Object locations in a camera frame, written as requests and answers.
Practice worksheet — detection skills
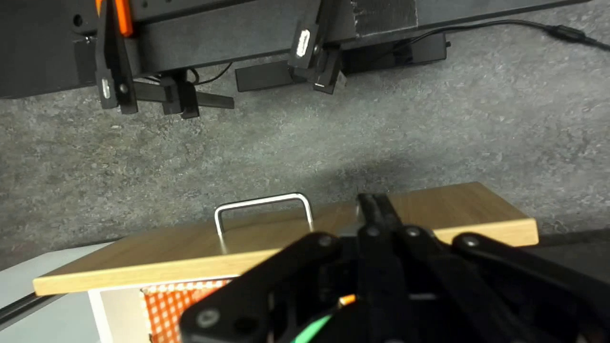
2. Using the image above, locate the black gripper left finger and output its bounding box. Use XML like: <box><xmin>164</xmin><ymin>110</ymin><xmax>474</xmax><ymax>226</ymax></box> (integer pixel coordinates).
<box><xmin>179</xmin><ymin>192</ymin><xmax>383</xmax><ymax>343</ymax></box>

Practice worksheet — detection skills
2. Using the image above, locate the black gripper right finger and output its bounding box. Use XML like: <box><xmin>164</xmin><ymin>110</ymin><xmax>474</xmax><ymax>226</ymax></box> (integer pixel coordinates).
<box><xmin>379</xmin><ymin>192</ymin><xmax>610</xmax><ymax>343</ymax></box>

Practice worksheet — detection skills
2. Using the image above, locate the metal drawer handle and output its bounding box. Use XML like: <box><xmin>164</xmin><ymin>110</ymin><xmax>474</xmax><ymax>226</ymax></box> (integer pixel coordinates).
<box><xmin>213</xmin><ymin>192</ymin><xmax>316</xmax><ymax>255</ymax></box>

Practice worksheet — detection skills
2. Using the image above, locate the wooden front white drawer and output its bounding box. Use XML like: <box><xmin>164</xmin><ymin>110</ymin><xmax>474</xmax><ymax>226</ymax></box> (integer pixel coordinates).
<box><xmin>32</xmin><ymin>181</ymin><xmax>541</xmax><ymax>343</ymax></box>

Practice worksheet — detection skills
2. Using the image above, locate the orange patterned basket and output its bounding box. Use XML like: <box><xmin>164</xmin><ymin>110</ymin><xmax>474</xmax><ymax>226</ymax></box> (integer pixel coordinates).
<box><xmin>139</xmin><ymin>278</ymin><xmax>234</xmax><ymax>343</ymax></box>

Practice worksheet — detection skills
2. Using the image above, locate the black perforated mounting table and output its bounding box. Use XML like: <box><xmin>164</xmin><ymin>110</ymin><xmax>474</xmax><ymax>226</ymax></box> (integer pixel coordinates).
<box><xmin>0</xmin><ymin>0</ymin><xmax>592</xmax><ymax>101</ymax></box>

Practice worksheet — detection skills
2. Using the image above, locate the black cable with connector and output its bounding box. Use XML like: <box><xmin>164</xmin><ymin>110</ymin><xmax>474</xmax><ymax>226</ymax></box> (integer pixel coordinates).
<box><xmin>436</xmin><ymin>17</ymin><xmax>610</xmax><ymax>53</ymax></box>

